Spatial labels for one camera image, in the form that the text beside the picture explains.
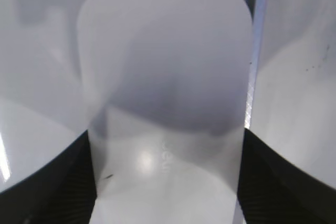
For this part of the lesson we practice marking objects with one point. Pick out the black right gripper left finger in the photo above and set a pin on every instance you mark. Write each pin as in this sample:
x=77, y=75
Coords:
x=63, y=191

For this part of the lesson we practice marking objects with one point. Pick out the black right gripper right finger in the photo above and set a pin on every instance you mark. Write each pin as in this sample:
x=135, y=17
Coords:
x=272, y=190

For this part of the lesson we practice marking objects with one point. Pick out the white whiteboard eraser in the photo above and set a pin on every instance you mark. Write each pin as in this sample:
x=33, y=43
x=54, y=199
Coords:
x=165, y=83

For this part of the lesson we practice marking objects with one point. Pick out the white board with grey frame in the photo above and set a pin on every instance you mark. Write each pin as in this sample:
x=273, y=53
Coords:
x=290, y=102

